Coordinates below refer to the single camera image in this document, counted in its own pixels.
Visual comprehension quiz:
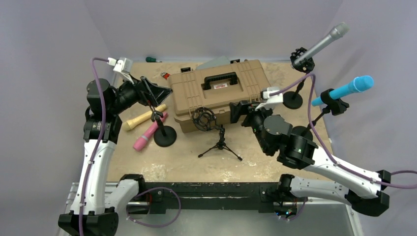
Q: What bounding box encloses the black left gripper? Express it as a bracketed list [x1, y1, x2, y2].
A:
[109, 73, 172, 115]

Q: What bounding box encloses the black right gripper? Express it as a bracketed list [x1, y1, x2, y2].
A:
[230, 100, 274, 154]

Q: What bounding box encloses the black tripod shock mount stand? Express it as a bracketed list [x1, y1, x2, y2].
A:
[191, 107, 243, 161]

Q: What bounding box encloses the black stand for cream microphone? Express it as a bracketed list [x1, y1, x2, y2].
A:
[149, 105, 177, 148]

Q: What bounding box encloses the cream yellow microphone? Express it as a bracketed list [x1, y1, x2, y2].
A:
[121, 111, 152, 131]

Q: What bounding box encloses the silver microphone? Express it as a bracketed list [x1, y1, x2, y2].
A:
[295, 22, 350, 66]

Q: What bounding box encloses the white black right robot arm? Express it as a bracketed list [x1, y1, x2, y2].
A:
[229, 100, 390, 217]

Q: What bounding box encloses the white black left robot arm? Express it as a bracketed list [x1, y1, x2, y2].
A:
[58, 77, 172, 236]

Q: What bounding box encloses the pink microphone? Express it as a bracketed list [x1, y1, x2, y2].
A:
[133, 112, 158, 151]

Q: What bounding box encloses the black clip stand for blue microphone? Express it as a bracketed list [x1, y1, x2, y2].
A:
[292, 88, 350, 140]

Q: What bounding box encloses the blue microphone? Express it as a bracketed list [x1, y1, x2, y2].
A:
[311, 75, 374, 106]

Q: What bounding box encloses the red small tool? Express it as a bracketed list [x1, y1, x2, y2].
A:
[160, 72, 171, 80]

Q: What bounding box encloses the tan plastic tool case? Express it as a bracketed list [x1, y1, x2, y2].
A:
[167, 59, 271, 133]

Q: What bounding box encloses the grey flat sheet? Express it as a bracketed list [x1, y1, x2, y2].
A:
[195, 56, 230, 70]

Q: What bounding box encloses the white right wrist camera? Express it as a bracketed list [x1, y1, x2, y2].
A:
[255, 87, 283, 111]

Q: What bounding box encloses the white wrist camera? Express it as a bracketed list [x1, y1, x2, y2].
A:
[107, 57, 134, 84]
[255, 87, 283, 111]

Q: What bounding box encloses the green screwdriver handle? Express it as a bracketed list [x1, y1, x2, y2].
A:
[145, 57, 162, 63]

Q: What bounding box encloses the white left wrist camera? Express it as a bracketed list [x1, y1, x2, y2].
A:
[107, 57, 134, 84]

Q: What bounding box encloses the black shock mount round-base stand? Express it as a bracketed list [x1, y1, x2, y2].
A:
[283, 47, 315, 110]

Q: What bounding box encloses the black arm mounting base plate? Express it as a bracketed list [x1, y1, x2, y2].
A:
[131, 182, 303, 214]

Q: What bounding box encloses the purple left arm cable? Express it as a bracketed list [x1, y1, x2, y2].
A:
[78, 58, 181, 236]

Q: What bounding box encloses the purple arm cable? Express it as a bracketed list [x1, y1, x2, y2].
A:
[78, 58, 181, 236]
[268, 73, 417, 222]

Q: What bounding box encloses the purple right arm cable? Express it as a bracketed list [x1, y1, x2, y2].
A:
[268, 73, 417, 222]

